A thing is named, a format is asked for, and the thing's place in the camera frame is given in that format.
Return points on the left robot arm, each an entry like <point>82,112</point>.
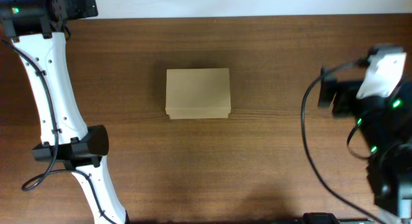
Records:
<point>37,30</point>

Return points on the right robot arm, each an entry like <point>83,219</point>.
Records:
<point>385,124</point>

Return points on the brown cardboard box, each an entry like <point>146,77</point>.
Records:
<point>198,93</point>

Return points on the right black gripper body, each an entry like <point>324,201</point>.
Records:
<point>364,111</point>

